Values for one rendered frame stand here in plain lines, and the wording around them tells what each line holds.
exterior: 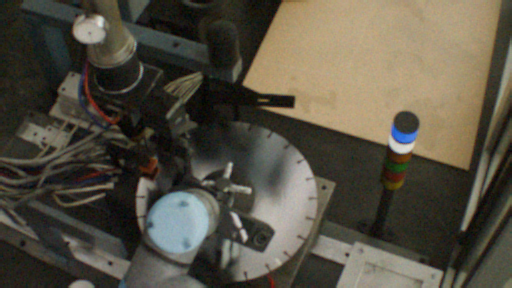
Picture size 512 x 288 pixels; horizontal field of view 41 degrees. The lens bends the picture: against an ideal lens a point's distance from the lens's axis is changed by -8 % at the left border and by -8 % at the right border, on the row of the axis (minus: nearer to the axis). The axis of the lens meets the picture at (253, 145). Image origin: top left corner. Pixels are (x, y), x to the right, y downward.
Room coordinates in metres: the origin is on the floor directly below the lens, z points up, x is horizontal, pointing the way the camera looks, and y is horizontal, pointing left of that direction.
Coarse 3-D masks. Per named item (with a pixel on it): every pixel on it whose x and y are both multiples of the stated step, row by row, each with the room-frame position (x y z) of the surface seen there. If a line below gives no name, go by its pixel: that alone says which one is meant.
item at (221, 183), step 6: (228, 162) 0.67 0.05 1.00; (228, 168) 0.66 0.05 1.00; (228, 174) 0.64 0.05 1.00; (204, 180) 0.63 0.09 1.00; (216, 180) 0.63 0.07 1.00; (222, 180) 0.63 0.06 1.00; (228, 180) 0.63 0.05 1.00; (210, 186) 0.62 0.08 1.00; (216, 186) 0.62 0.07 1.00; (222, 186) 0.62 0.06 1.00; (228, 186) 0.62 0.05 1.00; (234, 186) 0.62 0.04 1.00; (246, 192) 0.61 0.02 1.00
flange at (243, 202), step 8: (208, 176) 0.66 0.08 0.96; (216, 176) 0.66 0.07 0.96; (232, 176) 0.66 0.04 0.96; (240, 176) 0.66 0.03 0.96; (232, 184) 0.64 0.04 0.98; (240, 184) 0.64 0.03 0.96; (248, 184) 0.64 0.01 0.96; (240, 192) 0.63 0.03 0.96; (240, 200) 0.61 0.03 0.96; (248, 200) 0.61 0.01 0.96; (240, 208) 0.59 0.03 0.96; (248, 208) 0.59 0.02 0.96
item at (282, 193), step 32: (224, 128) 0.77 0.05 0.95; (256, 128) 0.77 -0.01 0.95; (192, 160) 0.71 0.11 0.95; (224, 160) 0.70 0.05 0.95; (256, 160) 0.70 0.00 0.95; (288, 160) 0.69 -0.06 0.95; (160, 192) 0.64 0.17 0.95; (256, 192) 0.63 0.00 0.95; (288, 192) 0.63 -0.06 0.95; (288, 224) 0.56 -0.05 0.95; (224, 256) 0.51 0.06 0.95; (256, 256) 0.50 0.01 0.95
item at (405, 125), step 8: (400, 112) 0.65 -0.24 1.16; (408, 112) 0.65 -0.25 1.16; (400, 120) 0.63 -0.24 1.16; (408, 120) 0.63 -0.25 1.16; (416, 120) 0.63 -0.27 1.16; (392, 128) 0.63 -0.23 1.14; (400, 128) 0.62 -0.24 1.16; (408, 128) 0.62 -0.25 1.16; (416, 128) 0.62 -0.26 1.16; (392, 136) 0.62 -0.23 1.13; (400, 136) 0.61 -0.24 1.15; (408, 136) 0.61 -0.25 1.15
